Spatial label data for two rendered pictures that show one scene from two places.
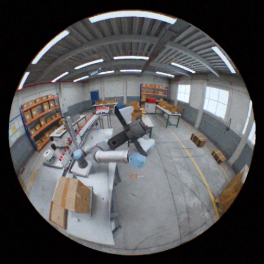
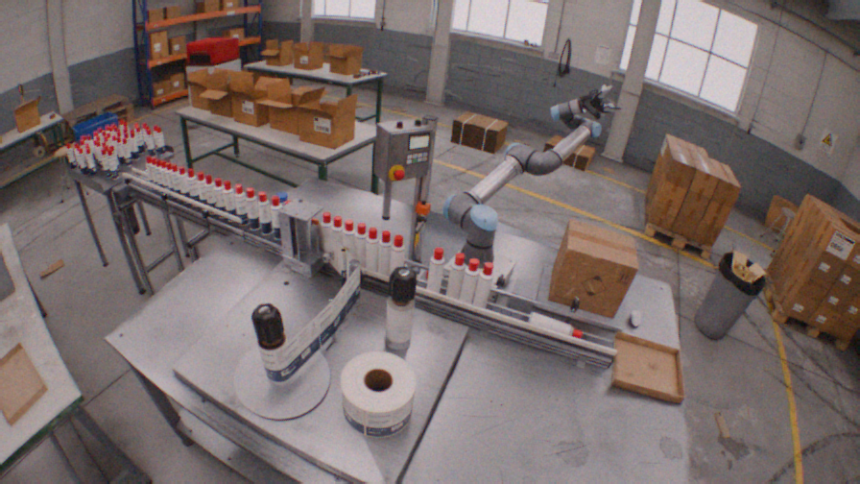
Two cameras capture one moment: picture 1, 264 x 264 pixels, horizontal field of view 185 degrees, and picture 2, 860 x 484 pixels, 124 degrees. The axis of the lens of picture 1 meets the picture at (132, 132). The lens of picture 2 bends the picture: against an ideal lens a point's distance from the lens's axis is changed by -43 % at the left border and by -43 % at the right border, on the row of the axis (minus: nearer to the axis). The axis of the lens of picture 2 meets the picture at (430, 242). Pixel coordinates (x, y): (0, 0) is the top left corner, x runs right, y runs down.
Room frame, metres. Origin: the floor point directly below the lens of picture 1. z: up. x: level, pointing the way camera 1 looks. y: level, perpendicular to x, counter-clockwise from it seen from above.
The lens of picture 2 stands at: (0.06, 2.02, 1.91)
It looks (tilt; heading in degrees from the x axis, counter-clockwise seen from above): 35 degrees down; 296
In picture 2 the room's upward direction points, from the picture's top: 8 degrees clockwise
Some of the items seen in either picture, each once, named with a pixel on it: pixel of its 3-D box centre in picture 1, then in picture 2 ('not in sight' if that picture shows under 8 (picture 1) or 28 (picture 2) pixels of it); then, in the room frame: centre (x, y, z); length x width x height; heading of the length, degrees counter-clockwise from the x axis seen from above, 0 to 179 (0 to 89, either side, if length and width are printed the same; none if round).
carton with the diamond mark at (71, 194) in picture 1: (73, 196); (592, 268); (0.01, 0.54, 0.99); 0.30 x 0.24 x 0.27; 11
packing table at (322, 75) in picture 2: (165, 114); (309, 92); (4.34, -2.11, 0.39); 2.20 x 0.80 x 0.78; 1
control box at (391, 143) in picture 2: (67, 124); (403, 150); (0.75, 0.91, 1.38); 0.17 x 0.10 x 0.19; 64
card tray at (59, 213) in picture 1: (56, 215); (649, 366); (-0.35, 0.82, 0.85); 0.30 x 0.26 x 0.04; 9
